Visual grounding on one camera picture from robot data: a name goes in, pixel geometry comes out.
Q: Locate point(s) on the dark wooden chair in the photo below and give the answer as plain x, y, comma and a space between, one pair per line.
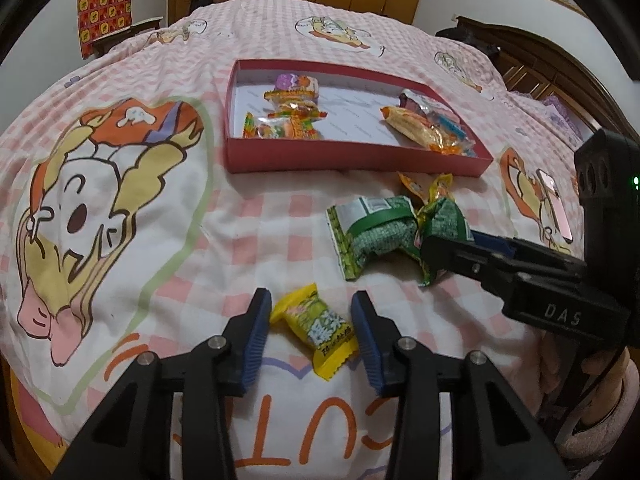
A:
125, 30

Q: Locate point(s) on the orange rice cracker packet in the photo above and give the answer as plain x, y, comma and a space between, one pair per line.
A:
415, 127

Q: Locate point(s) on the red yellow patterned cloth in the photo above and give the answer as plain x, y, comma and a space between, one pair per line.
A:
105, 10

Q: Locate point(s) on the purple dinosaur tin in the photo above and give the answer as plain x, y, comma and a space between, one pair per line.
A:
295, 85

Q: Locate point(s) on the dark wooden headboard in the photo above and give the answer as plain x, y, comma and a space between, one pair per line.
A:
540, 60

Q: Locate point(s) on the small yellow snack packet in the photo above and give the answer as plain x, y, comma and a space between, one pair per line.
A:
440, 190

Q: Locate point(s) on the clear gummy burger packet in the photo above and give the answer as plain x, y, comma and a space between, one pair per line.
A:
265, 130
302, 115

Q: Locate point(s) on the pink smartphone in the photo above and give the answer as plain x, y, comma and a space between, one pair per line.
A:
555, 205

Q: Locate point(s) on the blue clear candy packet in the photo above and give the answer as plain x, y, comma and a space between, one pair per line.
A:
450, 132

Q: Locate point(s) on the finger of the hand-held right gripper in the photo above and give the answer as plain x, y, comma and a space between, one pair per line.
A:
450, 255
545, 260

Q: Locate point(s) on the person's right forearm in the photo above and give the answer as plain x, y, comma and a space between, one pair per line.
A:
600, 395

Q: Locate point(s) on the green snack packet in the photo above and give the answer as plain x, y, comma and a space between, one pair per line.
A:
445, 222
375, 237

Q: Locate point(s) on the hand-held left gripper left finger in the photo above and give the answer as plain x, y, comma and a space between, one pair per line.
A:
255, 345

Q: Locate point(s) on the yellow candy packet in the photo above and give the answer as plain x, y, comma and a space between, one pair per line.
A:
320, 330

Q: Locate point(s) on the red cardboard box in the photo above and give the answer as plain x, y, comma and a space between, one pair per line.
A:
325, 157

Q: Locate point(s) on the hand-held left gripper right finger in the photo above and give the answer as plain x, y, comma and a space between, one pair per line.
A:
372, 345

